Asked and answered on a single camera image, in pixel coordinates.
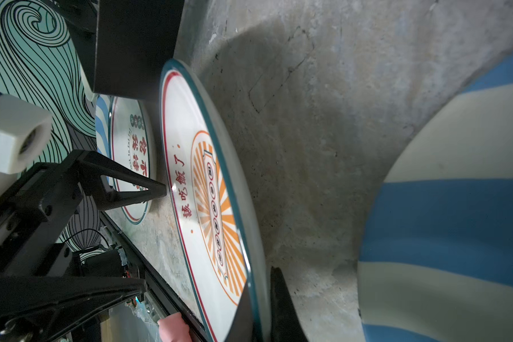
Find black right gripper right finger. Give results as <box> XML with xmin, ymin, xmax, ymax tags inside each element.
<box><xmin>270</xmin><ymin>267</ymin><xmax>308</xmax><ymax>342</ymax></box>

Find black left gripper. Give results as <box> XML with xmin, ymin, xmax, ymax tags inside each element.
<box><xmin>0</xmin><ymin>150</ymin><xmax>167</xmax><ymax>341</ymax></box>

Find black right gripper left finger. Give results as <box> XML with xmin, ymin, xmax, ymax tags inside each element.
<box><xmin>225</xmin><ymin>285</ymin><xmax>254</xmax><ymax>342</ymax></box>

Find orange sunburst plate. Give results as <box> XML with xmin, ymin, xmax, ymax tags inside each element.
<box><xmin>160</xmin><ymin>59</ymin><xmax>272</xmax><ymax>341</ymax></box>

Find blue white striped plate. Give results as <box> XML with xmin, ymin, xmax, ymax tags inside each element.
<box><xmin>358</xmin><ymin>54</ymin><xmax>513</xmax><ymax>341</ymax></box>
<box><xmin>95</xmin><ymin>95</ymin><xmax>111</xmax><ymax>158</ymax></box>

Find small pink pig toy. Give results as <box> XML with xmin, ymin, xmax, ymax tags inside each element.
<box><xmin>158</xmin><ymin>312</ymin><xmax>192</xmax><ymax>342</ymax></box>

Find white plate red Chinese characters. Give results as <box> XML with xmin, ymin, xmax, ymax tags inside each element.
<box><xmin>108</xmin><ymin>95</ymin><xmax>158</xmax><ymax>226</ymax></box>

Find black wire dish rack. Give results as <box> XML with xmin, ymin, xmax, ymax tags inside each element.
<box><xmin>45</xmin><ymin>0</ymin><xmax>185</xmax><ymax>101</ymax></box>

